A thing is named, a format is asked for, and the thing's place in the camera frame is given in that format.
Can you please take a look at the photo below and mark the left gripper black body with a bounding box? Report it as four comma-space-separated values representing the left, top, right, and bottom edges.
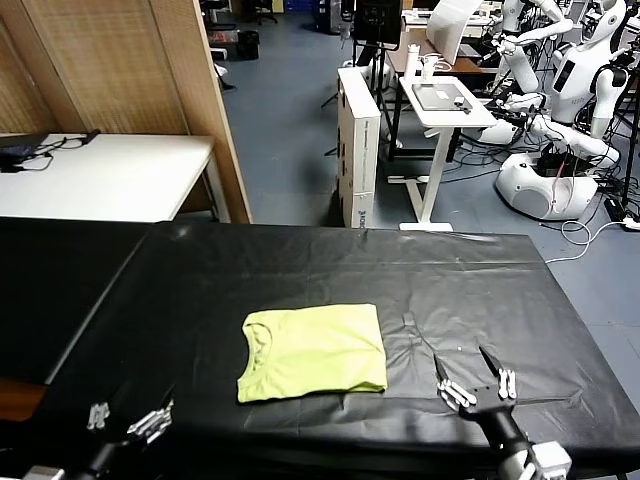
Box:
82, 424, 154, 479

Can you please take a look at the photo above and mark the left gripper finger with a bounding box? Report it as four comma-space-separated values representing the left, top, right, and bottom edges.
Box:
87, 382, 134, 432
126, 383, 176, 442

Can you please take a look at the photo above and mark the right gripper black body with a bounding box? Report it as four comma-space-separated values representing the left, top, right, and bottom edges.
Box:
458, 383, 532, 452

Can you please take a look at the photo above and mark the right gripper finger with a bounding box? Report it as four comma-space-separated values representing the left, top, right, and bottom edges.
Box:
433, 353, 479, 413
478, 344, 516, 401

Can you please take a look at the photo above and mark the yellow-green t-shirt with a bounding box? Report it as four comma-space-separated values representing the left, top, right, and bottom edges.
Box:
235, 302, 389, 405

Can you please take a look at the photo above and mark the black wrinkled tablecloth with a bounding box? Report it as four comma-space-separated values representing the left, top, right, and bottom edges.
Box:
34, 219, 640, 480

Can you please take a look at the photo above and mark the smooth black table cover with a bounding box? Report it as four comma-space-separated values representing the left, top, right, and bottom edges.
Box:
0, 214, 151, 386

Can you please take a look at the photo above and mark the white robot with round base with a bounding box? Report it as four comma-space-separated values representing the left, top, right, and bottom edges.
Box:
493, 112, 621, 221

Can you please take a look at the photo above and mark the black and white power strip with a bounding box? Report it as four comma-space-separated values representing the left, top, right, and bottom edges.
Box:
604, 196, 640, 230

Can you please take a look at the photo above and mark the white folding table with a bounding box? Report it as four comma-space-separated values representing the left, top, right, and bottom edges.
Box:
0, 131, 231, 223

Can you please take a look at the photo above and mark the tall white cardboard box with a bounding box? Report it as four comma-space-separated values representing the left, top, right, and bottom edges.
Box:
335, 66, 383, 230

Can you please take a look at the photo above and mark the white standing side desk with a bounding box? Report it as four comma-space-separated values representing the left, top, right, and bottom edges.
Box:
386, 74, 497, 232

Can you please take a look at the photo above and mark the dark flat device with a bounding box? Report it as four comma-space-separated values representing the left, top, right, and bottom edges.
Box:
0, 133, 50, 156

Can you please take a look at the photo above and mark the grey closed laptop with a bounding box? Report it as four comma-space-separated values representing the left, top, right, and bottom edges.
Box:
410, 82, 472, 110

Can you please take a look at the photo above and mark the white humanoid robot black panel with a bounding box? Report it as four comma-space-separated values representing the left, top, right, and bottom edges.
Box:
548, 0, 631, 139

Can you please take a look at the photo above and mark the brown desk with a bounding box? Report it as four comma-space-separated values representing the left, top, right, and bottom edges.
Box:
388, 41, 500, 161

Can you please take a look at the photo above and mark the white cup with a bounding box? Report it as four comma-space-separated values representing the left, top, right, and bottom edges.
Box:
420, 53, 447, 80

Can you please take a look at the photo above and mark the white bottle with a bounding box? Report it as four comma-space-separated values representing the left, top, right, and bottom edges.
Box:
404, 43, 421, 80

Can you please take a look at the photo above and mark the wooden partition screen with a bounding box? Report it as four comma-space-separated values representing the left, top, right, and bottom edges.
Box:
0, 0, 254, 224

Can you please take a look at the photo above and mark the white curved panel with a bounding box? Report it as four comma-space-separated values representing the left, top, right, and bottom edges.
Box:
427, 0, 482, 64

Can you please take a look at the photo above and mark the black monitor on tripod stand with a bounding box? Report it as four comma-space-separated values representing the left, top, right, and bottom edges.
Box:
320, 0, 405, 161

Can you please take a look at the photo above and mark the black bin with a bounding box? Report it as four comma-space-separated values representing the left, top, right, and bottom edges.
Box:
235, 27, 261, 59

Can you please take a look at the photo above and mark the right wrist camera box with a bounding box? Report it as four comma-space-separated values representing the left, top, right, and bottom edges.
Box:
524, 440, 572, 480

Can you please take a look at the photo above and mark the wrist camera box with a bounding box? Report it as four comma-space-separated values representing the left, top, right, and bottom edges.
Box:
22, 464, 66, 480
524, 440, 572, 480

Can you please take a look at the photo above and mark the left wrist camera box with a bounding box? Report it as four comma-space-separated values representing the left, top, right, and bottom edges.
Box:
22, 464, 66, 480

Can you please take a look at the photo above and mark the white floor cable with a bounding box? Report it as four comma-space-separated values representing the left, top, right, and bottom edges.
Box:
543, 218, 630, 264

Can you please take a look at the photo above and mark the black cable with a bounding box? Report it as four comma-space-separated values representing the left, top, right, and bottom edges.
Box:
0, 127, 103, 173

